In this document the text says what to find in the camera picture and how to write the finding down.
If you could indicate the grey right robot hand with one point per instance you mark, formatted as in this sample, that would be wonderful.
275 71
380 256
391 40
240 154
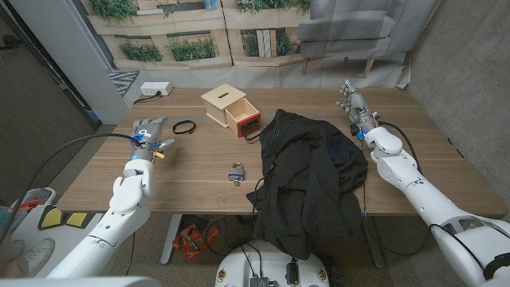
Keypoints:
358 108

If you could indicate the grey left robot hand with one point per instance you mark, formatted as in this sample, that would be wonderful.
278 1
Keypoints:
144 137

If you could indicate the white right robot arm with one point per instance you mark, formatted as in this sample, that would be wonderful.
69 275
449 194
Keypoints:
402 171

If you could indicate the black elastic band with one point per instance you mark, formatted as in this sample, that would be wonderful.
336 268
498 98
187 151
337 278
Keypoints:
173 128

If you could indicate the black trousers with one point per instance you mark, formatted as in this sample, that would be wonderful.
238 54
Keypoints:
307 179

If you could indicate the wooden box with drawer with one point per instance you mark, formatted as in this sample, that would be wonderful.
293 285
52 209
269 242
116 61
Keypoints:
249 121

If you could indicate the person leg brown trousers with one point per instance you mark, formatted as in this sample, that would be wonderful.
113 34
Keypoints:
7 261

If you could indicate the white power strip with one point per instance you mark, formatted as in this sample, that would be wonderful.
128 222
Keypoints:
155 88

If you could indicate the wooden box with slot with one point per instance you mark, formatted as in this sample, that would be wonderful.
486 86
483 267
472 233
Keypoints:
223 95

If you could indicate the silver blue padlock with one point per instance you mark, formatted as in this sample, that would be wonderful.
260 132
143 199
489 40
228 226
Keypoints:
236 172

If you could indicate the white table leg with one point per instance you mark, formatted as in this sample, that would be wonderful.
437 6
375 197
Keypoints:
170 239

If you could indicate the yellow black-edged pad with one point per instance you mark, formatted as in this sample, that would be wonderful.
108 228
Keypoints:
77 220

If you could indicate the dark wood-grain door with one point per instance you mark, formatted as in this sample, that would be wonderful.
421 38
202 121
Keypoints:
36 119

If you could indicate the orange tool bundle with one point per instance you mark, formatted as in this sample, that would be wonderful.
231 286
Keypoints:
187 239

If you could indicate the white plastic bin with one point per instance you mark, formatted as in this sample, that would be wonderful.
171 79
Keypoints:
36 197

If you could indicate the dark table leg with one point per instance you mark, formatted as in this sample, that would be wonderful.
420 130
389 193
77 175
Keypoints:
374 247

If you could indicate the white sneaker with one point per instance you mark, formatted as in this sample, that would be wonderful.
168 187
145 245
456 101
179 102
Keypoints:
38 255

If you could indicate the clear plastic storage box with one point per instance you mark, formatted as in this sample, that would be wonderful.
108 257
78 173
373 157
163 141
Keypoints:
6 217

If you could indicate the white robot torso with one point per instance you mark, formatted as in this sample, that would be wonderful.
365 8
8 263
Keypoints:
271 263

